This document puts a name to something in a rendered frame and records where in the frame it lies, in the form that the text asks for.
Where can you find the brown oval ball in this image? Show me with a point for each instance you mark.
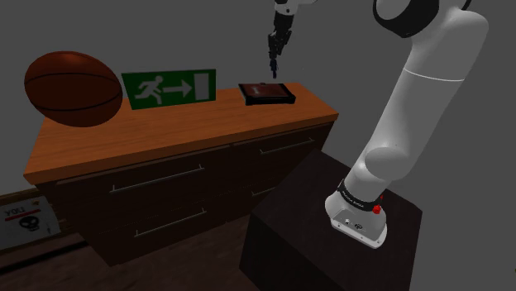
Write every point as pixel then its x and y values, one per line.
pixel 72 88

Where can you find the brown chest of drawers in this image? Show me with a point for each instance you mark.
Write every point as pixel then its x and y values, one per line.
pixel 169 133

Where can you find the white skull poster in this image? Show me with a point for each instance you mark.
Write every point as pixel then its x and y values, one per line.
pixel 24 221

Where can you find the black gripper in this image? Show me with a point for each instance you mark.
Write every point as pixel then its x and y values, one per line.
pixel 281 25

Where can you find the black tablet with red screen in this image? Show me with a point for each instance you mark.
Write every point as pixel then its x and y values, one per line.
pixel 266 92

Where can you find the dark robot stand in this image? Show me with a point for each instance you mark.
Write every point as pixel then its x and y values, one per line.
pixel 306 225

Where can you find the green exit sign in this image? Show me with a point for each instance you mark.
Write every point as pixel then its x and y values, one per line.
pixel 169 88

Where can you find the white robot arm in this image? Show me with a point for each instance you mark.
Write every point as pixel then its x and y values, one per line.
pixel 419 104

